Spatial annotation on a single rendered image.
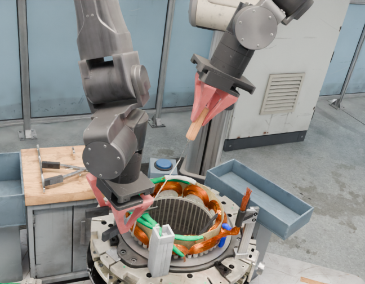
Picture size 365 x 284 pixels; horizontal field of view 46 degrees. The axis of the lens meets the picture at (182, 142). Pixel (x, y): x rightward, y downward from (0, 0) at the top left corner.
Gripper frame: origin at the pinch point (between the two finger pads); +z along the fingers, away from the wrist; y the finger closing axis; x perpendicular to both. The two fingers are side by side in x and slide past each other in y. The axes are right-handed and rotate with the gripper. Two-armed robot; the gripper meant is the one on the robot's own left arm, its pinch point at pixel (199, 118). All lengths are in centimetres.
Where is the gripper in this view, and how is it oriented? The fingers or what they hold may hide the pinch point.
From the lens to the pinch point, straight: 72.0
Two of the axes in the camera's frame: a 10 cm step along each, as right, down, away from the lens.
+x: -1.9, -4.3, 8.8
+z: -4.4, 8.4, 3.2
